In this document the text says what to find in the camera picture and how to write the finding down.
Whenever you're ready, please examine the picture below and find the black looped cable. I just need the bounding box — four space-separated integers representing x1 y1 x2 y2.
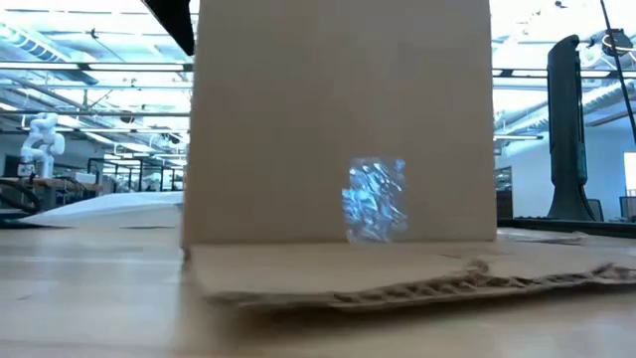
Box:
0 177 45 214

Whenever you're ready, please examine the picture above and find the black ceiling cord reel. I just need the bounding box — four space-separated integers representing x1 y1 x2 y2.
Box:
599 28 636 58

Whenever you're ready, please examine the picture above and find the wooden workbench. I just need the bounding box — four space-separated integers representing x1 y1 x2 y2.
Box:
0 176 104 213

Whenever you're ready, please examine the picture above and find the long ceiling light bar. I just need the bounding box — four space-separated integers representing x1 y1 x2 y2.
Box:
0 60 636 80

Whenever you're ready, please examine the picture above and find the black metal rack frame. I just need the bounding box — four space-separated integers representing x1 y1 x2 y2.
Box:
86 156 186 193

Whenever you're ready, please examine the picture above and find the brown cardboard box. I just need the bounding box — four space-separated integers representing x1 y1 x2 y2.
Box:
181 0 636 313

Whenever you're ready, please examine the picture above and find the white panel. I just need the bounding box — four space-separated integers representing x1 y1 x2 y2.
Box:
623 151 636 198

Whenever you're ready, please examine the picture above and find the black tower on white base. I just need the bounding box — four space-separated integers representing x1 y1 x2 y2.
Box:
546 33 598 223

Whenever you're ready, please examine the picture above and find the mesh pouch with blue trim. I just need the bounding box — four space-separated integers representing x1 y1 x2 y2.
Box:
19 191 185 230

